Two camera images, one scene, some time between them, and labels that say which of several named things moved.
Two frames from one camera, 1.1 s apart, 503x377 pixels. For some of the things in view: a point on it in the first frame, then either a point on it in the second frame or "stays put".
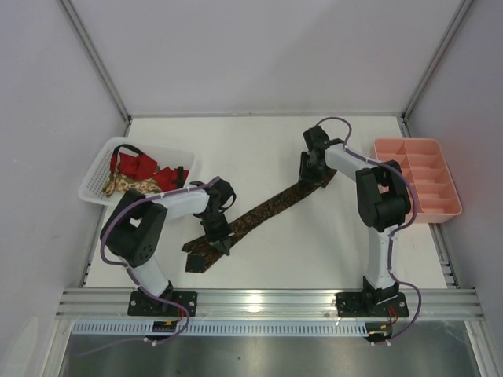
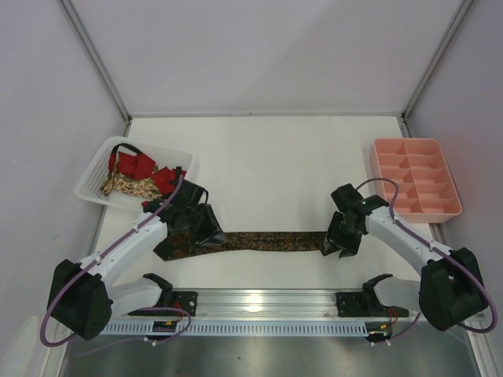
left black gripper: x=219 y=239 → x=210 y=228
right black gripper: x=312 y=173 → x=340 y=239
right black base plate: x=359 y=305 stays put
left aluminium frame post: x=82 y=36 stays put
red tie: x=142 y=167 stays put
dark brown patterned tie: x=196 y=250 → x=255 y=241
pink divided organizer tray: x=424 y=162 stays put
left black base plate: x=140 y=304 stays put
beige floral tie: x=118 y=183 stays put
